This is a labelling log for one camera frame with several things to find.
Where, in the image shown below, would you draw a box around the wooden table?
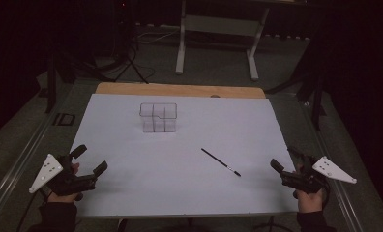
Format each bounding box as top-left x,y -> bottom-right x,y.
95,81 -> 267,100

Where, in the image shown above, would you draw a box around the person's right hand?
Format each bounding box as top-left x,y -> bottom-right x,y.
292,188 -> 325,214

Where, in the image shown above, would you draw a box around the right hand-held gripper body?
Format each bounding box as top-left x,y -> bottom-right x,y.
280,154 -> 358,194

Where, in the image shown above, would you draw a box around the clear plastic organizer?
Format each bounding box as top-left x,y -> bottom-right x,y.
138,101 -> 178,133

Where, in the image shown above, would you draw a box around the hand-held gripper cable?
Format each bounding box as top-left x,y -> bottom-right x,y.
320,178 -> 331,207
16,188 -> 50,232

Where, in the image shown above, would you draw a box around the black pen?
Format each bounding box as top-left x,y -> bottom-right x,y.
200,148 -> 242,178

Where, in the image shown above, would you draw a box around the left hand-held gripper cable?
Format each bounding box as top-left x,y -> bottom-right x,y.
16,188 -> 50,232

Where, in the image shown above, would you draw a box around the right hand-held gripper cable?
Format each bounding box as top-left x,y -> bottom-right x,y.
320,178 -> 331,207

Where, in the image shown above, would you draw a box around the black stand base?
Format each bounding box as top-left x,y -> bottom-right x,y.
252,216 -> 294,232

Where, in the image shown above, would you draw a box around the black floor cables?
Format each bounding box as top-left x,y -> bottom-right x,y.
92,22 -> 181,85

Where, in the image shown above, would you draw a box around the metal floor rail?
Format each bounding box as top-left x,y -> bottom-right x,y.
295,93 -> 365,232
0,81 -> 74,226

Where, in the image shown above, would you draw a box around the black floor plate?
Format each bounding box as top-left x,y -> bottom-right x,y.
52,112 -> 76,128

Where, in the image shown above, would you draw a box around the white board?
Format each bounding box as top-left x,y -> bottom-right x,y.
69,93 -> 300,218

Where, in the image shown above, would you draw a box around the person's left hand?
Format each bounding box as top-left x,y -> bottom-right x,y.
46,162 -> 83,204

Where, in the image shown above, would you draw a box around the white metal stand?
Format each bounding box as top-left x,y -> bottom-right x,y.
175,0 -> 271,81

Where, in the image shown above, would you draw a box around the black metal stand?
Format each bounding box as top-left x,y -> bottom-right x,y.
265,61 -> 328,131
44,47 -> 76,114

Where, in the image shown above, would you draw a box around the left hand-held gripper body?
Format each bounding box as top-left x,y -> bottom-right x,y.
28,153 -> 97,197

